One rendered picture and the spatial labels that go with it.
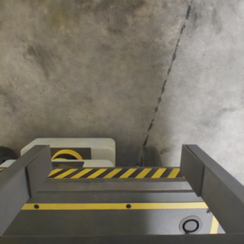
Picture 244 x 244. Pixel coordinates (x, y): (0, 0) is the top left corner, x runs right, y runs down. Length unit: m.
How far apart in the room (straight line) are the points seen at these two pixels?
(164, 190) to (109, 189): 0.09
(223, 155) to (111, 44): 0.56
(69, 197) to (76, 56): 0.42
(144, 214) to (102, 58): 0.44
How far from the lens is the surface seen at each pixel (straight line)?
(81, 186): 0.32
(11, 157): 0.69
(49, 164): 0.17
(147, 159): 0.50
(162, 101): 0.60
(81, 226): 0.37
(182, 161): 0.17
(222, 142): 0.72
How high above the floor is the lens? 0.57
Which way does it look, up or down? 75 degrees down
